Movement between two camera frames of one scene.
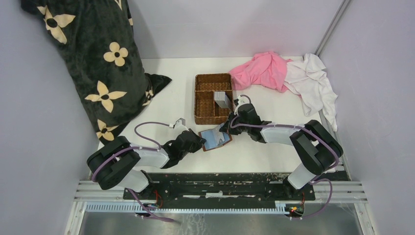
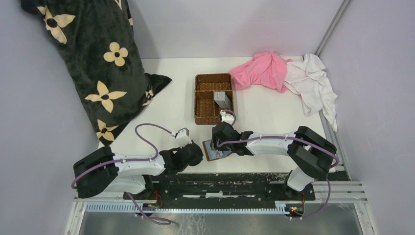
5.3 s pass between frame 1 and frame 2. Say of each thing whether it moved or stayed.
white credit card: moved
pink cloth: stayed
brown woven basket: stayed
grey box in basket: stayed
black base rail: stayed
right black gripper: moved
